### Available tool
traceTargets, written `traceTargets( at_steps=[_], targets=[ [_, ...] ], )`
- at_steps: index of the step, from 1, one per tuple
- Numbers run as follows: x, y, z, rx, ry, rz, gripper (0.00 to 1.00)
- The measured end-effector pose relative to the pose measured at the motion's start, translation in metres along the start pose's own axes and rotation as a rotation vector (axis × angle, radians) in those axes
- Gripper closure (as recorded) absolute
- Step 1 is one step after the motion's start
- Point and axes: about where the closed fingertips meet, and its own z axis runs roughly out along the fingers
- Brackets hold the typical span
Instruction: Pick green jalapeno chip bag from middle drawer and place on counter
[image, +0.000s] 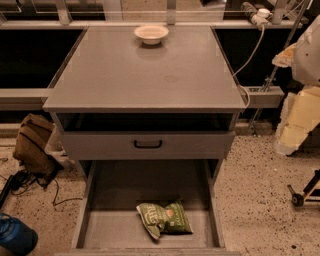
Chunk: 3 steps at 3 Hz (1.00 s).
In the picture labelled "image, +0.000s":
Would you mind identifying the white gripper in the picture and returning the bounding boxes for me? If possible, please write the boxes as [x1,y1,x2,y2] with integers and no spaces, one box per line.
[272,43,320,155]

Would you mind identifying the green jalapeno chip bag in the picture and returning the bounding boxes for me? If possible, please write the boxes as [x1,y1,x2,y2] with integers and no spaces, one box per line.
[136,200,193,240]

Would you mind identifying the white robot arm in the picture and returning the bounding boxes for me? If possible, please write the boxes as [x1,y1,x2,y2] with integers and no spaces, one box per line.
[272,15,320,155]

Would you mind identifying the grey drawer cabinet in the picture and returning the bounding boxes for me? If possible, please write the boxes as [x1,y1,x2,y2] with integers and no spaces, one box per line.
[42,25,248,256]

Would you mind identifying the open grey middle drawer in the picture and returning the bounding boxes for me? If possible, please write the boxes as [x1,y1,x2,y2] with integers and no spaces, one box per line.
[55,160,241,256]

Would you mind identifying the closed grey top drawer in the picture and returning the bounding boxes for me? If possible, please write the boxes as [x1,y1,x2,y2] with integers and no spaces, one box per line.
[61,131,235,160]

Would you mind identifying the metal stand pole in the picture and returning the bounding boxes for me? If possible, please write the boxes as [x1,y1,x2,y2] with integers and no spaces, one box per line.
[249,0,313,136]

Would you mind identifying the white power adapter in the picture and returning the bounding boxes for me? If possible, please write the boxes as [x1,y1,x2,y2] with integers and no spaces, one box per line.
[241,2,271,30]

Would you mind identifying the white ceramic bowl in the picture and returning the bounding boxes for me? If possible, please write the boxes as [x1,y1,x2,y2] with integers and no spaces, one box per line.
[134,25,169,45]

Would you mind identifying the black wheeled cart leg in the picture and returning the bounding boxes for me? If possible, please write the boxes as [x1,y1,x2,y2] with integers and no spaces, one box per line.
[288,170,320,207]

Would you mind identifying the black drawer handle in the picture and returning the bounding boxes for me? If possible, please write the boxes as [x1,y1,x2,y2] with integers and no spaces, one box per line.
[133,140,163,149]

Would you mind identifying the black floor cable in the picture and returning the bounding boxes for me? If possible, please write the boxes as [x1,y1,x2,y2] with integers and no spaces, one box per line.
[0,169,84,210]

